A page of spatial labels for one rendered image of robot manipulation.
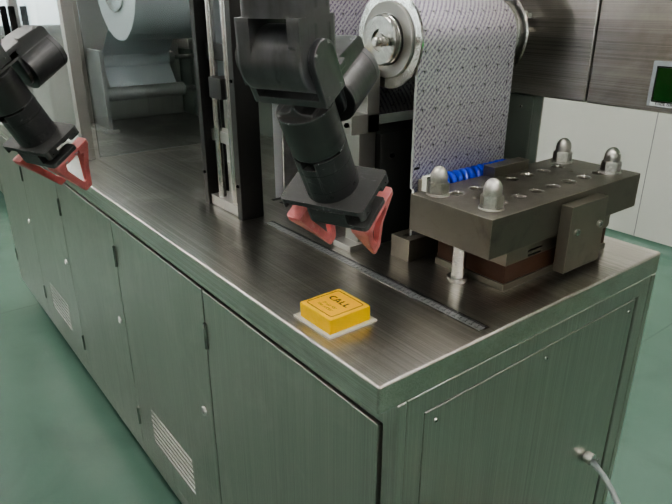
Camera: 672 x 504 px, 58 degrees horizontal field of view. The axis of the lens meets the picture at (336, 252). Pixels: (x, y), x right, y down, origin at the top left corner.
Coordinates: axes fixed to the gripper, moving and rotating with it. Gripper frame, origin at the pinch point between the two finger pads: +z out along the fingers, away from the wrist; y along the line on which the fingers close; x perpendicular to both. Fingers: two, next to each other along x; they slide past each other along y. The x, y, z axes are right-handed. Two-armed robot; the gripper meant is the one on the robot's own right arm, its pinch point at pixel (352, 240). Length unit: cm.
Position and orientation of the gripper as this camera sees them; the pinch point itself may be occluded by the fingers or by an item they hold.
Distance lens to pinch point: 71.7
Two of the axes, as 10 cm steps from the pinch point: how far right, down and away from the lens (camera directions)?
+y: -8.6, -2.0, 4.7
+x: -4.4, 7.4, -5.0
